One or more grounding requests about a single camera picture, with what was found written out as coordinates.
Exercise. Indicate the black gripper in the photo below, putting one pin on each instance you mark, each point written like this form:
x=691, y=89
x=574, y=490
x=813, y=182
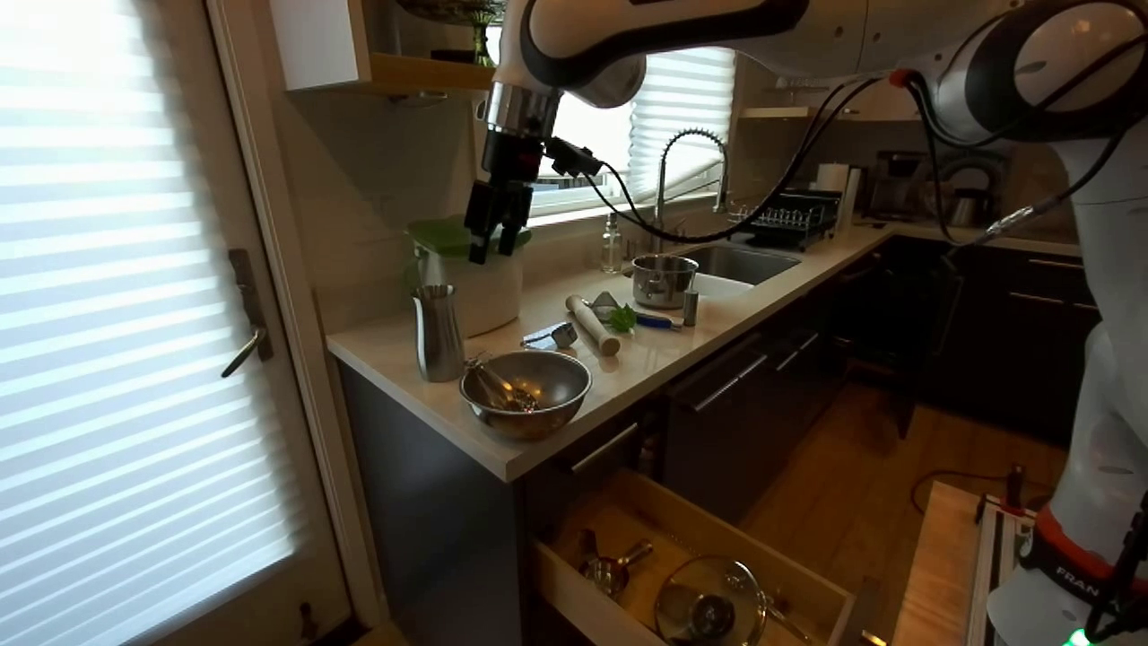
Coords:
x=502, y=197

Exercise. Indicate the metal measuring spoons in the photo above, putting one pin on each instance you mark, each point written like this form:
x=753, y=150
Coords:
x=502, y=394

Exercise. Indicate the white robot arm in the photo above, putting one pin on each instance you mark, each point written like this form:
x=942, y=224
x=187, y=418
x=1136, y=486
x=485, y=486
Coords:
x=1067, y=75

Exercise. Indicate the stainless steel pot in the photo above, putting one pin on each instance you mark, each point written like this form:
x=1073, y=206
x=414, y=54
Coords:
x=660, y=283

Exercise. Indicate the glass pot lid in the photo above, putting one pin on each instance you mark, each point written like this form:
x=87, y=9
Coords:
x=710, y=600

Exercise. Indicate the metal pitcher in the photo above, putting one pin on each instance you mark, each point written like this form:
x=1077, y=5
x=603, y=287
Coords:
x=434, y=330

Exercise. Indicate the green scrubber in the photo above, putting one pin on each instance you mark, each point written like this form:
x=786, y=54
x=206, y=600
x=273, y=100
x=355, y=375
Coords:
x=623, y=321

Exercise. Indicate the sink faucet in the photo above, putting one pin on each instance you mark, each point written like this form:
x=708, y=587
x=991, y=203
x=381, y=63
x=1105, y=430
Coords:
x=691, y=168

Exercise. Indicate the small metal bowl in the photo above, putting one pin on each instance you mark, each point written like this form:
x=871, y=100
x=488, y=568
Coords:
x=558, y=381

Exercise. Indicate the kitchen sink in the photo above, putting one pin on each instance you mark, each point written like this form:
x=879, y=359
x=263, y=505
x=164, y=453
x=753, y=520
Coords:
x=745, y=265

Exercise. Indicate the open wooden drawer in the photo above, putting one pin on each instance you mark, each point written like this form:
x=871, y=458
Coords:
x=627, y=508

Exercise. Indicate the utensils in drawer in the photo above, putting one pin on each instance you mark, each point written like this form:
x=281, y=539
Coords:
x=610, y=571

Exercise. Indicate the coffee maker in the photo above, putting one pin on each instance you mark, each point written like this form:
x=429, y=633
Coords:
x=943, y=187

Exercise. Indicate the door handle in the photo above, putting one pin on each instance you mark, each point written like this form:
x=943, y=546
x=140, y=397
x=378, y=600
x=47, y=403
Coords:
x=256, y=340

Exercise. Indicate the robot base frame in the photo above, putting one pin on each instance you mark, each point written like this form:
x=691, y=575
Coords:
x=969, y=587

